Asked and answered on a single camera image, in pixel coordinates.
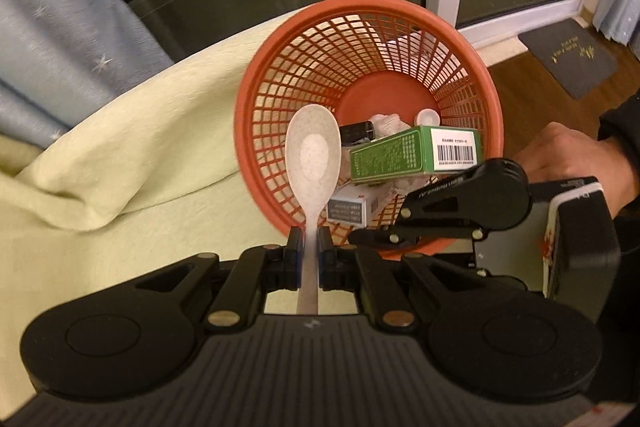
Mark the speckled white spoon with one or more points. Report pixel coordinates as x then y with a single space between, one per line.
310 157

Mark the pale green blanket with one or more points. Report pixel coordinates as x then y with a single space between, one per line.
150 157

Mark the white cloth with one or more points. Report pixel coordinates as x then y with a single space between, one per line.
390 124

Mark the green cardboard box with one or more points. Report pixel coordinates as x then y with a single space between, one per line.
395 154

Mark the white tissue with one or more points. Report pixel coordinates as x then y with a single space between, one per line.
397 188

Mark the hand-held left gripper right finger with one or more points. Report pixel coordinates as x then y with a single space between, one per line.
322 257

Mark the person's right hand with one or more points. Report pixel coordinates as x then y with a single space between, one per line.
560 152

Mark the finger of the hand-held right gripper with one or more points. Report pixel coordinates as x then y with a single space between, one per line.
430 207

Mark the small grey box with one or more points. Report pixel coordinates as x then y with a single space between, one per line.
350 209

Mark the small white bottle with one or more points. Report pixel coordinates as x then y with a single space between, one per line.
429 117

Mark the person's right forearm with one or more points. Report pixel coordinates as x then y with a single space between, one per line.
622 117

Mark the small black object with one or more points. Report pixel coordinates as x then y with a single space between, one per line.
356 132

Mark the orange plastic mesh basket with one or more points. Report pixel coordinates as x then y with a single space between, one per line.
300 52

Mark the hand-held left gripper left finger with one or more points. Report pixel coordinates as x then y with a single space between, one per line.
299 257

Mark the grey door mat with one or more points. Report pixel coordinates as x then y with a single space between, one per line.
567 57

